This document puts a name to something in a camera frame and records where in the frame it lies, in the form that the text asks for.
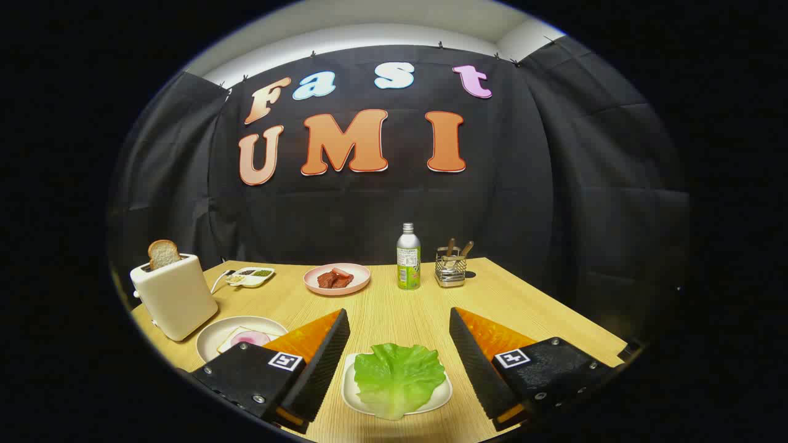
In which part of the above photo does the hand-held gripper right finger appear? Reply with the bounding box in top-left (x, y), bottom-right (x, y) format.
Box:
top-left (449, 307), bottom-right (616, 431)

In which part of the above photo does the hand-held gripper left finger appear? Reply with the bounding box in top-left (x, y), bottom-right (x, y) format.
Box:
top-left (191, 309), bottom-right (351, 434)

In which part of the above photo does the green lettuce leaf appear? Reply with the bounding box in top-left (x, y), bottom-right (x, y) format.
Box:
top-left (353, 343), bottom-right (446, 421)

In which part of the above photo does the toasted bread slice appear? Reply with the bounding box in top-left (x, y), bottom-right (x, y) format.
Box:
top-left (148, 240), bottom-right (182, 270)

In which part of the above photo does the small white rectangular plate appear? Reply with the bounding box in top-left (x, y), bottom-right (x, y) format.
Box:
top-left (342, 352), bottom-right (453, 417)

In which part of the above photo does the pink plate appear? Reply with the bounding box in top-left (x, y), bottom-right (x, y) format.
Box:
top-left (304, 263), bottom-right (371, 297)

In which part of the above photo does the white sandwich bread slice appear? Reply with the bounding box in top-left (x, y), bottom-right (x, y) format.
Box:
top-left (217, 326), bottom-right (281, 354)

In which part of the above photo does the white divided condiment dish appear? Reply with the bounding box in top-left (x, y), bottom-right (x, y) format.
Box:
top-left (225, 267), bottom-right (276, 289)

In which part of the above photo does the round white plate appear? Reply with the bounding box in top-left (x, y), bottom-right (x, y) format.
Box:
top-left (196, 316), bottom-right (289, 362)

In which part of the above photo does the green label drink bottle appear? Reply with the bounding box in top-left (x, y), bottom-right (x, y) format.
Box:
top-left (396, 223), bottom-right (422, 290)

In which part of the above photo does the black backdrop cloth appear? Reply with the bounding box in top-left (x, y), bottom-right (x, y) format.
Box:
top-left (108, 36), bottom-right (690, 345)

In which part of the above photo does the white toaster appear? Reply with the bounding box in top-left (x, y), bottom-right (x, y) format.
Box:
top-left (129, 253), bottom-right (219, 342)

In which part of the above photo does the metal wire utensil holder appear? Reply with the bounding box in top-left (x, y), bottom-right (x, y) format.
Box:
top-left (435, 247), bottom-right (467, 288)

